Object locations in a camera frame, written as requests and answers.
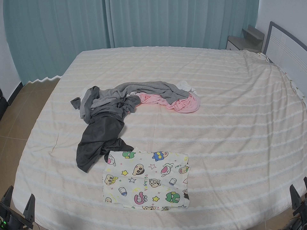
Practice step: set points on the white printed pyjama top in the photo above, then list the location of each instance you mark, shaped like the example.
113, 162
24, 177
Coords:
144, 181

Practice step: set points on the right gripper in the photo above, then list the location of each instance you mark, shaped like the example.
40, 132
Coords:
302, 206

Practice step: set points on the black chest of drawers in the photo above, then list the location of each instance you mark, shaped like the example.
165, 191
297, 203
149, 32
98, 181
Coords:
2, 104

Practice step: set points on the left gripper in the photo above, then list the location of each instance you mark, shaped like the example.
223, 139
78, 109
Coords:
12, 219

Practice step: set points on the bed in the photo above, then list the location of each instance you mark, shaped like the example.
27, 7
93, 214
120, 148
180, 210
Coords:
215, 116

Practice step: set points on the blue-green curtain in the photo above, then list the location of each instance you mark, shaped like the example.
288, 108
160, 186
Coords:
179, 13
60, 27

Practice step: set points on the grey bedside table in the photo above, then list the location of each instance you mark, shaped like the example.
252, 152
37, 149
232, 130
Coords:
244, 41

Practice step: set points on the white printed pillow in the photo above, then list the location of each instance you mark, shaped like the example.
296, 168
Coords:
296, 85

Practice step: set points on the pile of clothes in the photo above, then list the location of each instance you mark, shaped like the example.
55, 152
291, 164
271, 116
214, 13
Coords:
100, 133

